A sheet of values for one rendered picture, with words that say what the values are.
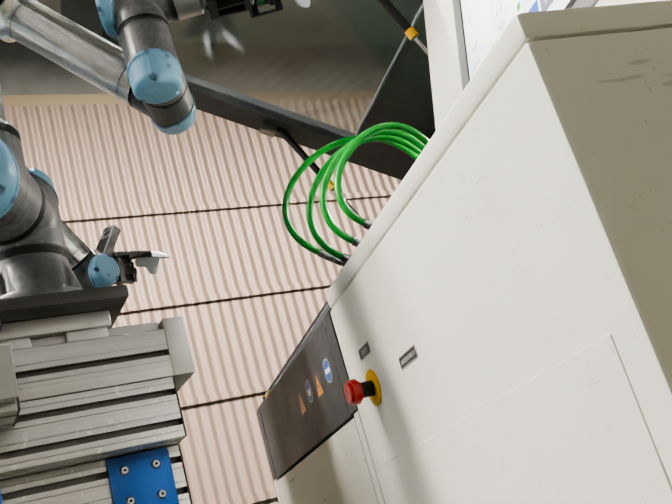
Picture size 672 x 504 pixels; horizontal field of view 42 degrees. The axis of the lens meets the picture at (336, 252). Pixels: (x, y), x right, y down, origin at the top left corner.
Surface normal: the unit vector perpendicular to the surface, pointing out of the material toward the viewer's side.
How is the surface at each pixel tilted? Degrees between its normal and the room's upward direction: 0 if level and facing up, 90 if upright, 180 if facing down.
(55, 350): 90
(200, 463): 90
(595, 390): 90
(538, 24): 90
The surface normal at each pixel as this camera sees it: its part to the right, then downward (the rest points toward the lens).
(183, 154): 0.39, -0.40
